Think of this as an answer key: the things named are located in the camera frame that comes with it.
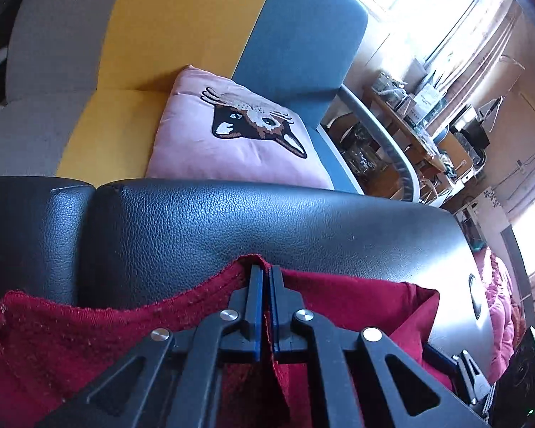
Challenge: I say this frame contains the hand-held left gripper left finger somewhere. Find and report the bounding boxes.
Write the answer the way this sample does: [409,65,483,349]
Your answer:
[36,264,265,428]

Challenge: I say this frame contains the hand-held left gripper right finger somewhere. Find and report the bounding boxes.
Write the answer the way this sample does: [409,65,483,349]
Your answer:
[269,265,490,428]

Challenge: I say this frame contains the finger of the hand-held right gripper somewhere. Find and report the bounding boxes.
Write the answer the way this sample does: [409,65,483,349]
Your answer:
[423,342,493,412]

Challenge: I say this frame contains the dark red garment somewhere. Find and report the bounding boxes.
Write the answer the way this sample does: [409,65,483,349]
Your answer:
[0,254,456,428]

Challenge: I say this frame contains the pink ruffled bedding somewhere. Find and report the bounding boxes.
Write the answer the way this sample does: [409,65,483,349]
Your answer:
[472,244,523,372]

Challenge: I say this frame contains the pink fox print cushion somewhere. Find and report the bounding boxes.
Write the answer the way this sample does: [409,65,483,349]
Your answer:
[145,65,336,191]

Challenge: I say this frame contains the white flower print box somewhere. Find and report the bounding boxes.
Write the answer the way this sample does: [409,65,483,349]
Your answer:
[475,187,509,224]

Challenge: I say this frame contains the wooden desk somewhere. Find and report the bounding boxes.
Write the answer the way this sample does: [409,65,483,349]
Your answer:
[361,84,474,190]

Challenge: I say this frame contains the black appliance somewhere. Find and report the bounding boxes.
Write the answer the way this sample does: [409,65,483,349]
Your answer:
[448,103,492,152]

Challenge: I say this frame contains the grey yellow blue sofa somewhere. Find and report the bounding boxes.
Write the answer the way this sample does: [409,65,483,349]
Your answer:
[0,0,422,203]

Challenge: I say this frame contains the pink patterned curtain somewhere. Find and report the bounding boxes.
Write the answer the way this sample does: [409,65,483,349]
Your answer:
[428,0,528,108]

